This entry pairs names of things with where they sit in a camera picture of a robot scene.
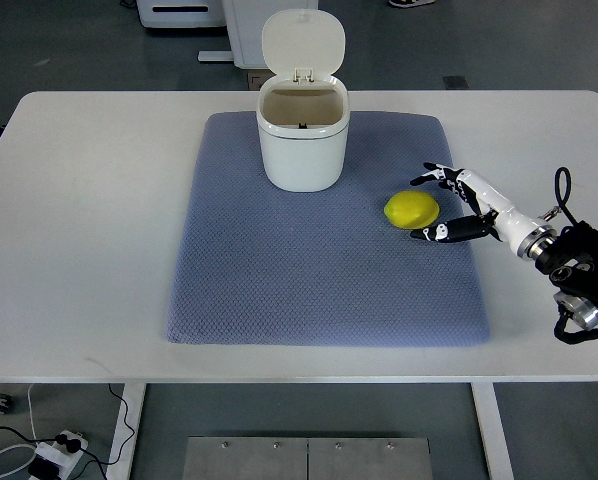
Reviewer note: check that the yellow lemon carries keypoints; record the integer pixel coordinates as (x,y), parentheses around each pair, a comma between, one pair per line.
(411,209)

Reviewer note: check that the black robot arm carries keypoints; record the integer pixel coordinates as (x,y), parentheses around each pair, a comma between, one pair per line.
(571,264)

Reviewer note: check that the white trash bin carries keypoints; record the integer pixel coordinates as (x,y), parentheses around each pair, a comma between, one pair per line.
(303,110)

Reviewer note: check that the white table leg right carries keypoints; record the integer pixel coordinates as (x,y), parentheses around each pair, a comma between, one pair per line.
(491,431)

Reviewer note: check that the white table leg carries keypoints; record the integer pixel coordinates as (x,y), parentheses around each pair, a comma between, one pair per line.
(125,437)
(491,431)

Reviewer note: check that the shoe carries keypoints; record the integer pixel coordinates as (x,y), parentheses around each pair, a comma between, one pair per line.
(405,4)

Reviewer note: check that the blue textured mat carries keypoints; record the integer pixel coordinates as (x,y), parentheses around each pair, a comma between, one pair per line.
(260,265)

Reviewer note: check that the white table leg left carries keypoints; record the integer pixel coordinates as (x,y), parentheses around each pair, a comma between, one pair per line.
(125,437)

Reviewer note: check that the white appliance with slot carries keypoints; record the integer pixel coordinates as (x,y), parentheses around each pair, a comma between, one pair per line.
(181,14)

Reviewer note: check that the white power strip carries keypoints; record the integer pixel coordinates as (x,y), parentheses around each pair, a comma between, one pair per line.
(58,459)

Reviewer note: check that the metal base plate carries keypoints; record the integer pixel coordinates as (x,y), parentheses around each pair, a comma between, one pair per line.
(307,458)

